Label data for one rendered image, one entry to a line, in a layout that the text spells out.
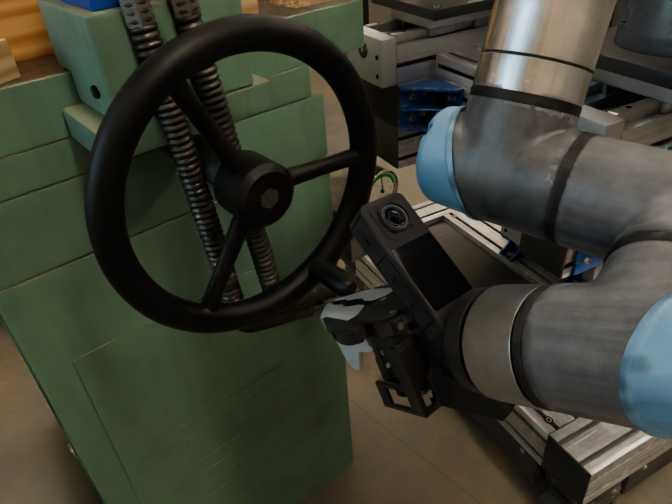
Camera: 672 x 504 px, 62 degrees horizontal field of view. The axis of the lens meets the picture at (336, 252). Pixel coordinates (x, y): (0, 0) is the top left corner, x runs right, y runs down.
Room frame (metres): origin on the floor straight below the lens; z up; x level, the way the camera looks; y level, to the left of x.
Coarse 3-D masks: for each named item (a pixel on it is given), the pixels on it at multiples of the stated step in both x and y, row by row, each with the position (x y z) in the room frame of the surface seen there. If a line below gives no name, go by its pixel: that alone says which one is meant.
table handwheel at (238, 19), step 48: (192, 48) 0.41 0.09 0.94; (240, 48) 0.44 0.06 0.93; (288, 48) 0.46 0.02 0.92; (336, 48) 0.49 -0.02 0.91; (144, 96) 0.39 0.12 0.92; (192, 96) 0.41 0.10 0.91; (336, 96) 0.51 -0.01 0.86; (96, 144) 0.37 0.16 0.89; (96, 192) 0.36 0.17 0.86; (240, 192) 0.41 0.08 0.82; (288, 192) 0.44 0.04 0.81; (96, 240) 0.35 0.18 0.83; (240, 240) 0.42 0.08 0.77; (336, 240) 0.49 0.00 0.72; (144, 288) 0.36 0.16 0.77; (288, 288) 0.45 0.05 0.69
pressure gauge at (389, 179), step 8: (376, 168) 0.70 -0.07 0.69; (384, 168) 0.71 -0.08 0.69; (376, 176) 0.68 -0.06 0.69; (384, 176) 0.69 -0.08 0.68; (392, 176) 0.70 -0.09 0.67; (376, 184) 0.69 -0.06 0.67; (384, 184) 0.69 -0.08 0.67; (392, 184) 0.70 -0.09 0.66; (376, 192) 0.68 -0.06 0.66; (384, 192) 0.69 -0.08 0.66; (392, 192) 0.70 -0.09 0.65
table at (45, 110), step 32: (352, 0) 0.75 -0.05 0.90; (320, 32) 0.72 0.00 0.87; (352, 32) 0.75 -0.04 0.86; (32, 64) 0.57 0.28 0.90; (256, 64) 0.66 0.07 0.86; (288, 64) 0.69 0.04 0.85; (0, 96) 0.50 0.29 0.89; (32, 96) 0.51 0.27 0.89; (64, 96) 0.53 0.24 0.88; (256, 96) 0.55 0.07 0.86; (0, 128) 0.49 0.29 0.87; (32, 128) 0.51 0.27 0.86; (64, 128) 0.52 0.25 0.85; (96, 128) 0.46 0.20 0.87; (160, 128) 0.48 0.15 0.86; (192, 128) 0.50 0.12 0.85
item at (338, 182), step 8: (336, 176) 0.82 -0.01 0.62; (336, 184) 0.80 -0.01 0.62; (344, 184) 0.79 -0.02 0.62; (336, 192) 0.77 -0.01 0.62; (336, 200) 0.75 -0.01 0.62; (336, 208) 0.72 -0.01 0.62; (352, 240) 0.69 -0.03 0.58; (352, 248) 0.69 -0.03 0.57; (360, 248) 0.70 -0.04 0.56; (344, 256) 0.70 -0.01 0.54; (352, 256) 0.69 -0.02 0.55; (360, 256) 0.70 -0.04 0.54
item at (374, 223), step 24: (360, 216) 0.35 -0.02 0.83; (384, 216) 0.35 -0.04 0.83; (408, 216) 0.35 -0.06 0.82; (360, 240) 0.35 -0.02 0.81; (384, 240) 0.33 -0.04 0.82; (408, 240) 0.34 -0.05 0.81; (432, 240) 0.34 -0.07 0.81; (384, 264) 0.32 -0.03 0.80; (408, 264) 0.32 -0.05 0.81; (432, 264) 0.32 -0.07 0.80; (408, 288) 0.30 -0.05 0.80; (432, 288) 0.30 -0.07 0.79; (456, 288) 0.31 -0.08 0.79; (408, 312) 0.30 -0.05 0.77; (432, 312) 0.29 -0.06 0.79; (432, 336) 0.28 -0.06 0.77
